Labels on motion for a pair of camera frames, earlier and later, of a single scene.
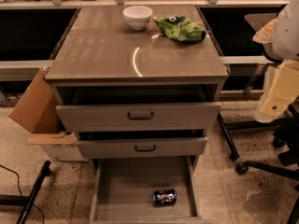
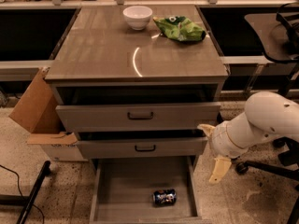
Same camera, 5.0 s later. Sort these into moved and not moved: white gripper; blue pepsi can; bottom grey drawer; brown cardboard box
Moved: white gripper
Not moved: bottom grey drawer; blue pepsi can; brown cardboard box
